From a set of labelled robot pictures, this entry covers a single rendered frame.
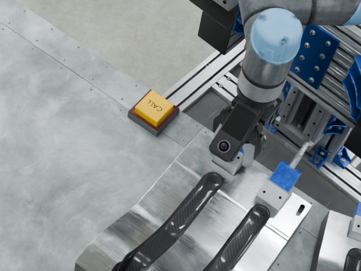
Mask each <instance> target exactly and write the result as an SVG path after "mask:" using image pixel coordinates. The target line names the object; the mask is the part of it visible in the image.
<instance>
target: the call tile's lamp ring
mask: <svg viewBox="0 0 361 271"><path fill-rule="evenodd" d="M150 91H151V90H149V91H148V92H147V93H146V94H145V95H144V96H143V97H142V98H141V99H140V100H139V101H138V102H137V103H136V104H135V105H134V106H133V107H132V108H131V109H130V110H129V113H131V114H132V115H133V116H135V117H136V118H138V119H139V120H141V121H142V122H144V123H145V124H147V125H148V126H150V127H151V128H153V129H154V130H155V131H157V132H158V131H159V130H160V129H161V128H162V127H163V125H164V124H165V123H166V122H167V121H168V120H169V119H170V118H171V117H172V116H173V115H174V114H175V113H176V112H177V111H178V110H179V108H178V107H176V106H175V105H174V111H173V112H172V113H171V114H170V115H168V116H167V118H166V119H165V120H164V121H163V122H162V123H161V124H160V125H159V126H158V127H155V126H154V125H152V124H151V123H149V122H148V121H146V120H145V119H143V118H142V117H140V116H139V115H137V114H136V113H135V112H133V111H134V110H135V107H136V106H137V105H138V103H139V102H140V101H141V100H142V99H143V98H144V97H145V96H146V95H147V94H148V93H149V92H150Z"/></svg>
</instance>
